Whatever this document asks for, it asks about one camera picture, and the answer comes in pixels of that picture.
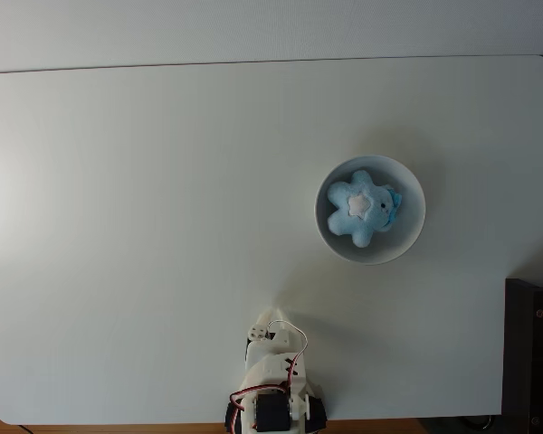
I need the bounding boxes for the sky blue plush doll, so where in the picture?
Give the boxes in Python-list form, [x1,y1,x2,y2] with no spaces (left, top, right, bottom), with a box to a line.
[327,169,402,249]

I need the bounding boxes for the white ceramic bowl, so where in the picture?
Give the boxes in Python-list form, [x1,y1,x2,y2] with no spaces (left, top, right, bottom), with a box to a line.
[315,156,426,266]

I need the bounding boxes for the black cabinet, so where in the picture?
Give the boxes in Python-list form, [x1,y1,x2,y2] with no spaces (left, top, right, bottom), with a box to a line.
[504,278,543,434]

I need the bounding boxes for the red black wrist cable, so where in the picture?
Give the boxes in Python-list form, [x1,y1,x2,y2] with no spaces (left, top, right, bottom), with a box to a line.
[266,319,310,390]

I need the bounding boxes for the red black arm cable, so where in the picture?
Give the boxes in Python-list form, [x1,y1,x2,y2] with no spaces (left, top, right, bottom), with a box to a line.
[228,382,296,429]

